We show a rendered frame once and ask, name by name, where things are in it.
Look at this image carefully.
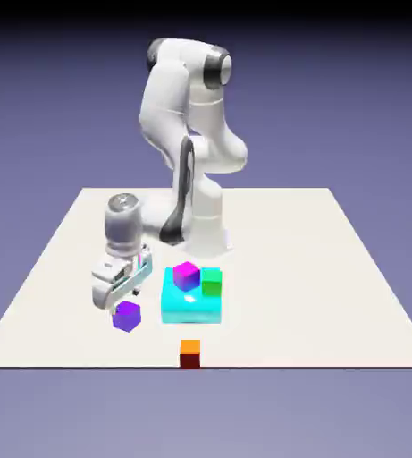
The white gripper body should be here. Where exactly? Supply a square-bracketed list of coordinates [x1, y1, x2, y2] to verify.
[91, 245, 154, 311]

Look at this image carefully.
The small purple cube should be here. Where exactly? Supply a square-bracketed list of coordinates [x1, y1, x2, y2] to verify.
[112, 300, 143, 334]

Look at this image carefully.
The small magenta cube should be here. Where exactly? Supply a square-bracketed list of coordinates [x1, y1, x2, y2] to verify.
[172, 260, 202, 293]

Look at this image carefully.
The small green cube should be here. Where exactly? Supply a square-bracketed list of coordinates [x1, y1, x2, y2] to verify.
[200, 269, 223, 298]

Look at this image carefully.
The small orange cube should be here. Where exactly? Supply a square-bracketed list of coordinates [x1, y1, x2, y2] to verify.
[179, 339, 202, 370]

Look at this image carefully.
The large cyan box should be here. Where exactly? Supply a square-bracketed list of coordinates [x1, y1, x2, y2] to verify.
[160, 266, 223, 326]

